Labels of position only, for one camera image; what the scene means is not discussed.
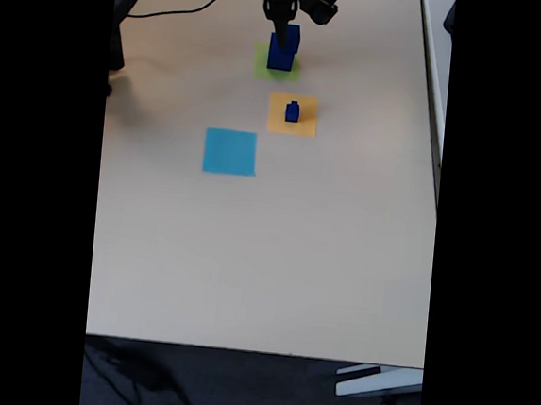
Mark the large blue cube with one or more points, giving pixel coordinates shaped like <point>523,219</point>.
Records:
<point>294,41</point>

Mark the largest blue cube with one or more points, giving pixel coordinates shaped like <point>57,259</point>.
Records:
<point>278,61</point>

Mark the tiny blue cube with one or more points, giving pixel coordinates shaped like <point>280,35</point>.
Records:
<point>294,103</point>

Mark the small blue cube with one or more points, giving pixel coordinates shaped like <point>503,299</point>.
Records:
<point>292,114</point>

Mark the green paper square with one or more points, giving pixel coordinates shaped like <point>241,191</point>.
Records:
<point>260,71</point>

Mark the orange paper square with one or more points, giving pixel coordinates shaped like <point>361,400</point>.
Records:
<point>277,122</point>

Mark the blue paper square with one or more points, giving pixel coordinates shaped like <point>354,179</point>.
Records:
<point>229,154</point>

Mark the white adjacent table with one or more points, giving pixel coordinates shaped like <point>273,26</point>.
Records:
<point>438,46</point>

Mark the dark object on adjacent table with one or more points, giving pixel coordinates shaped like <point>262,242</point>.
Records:
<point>451,19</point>

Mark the white table foot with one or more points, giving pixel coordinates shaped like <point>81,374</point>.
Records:
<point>378,382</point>

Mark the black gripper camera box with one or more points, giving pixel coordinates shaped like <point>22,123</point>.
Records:
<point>322,3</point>

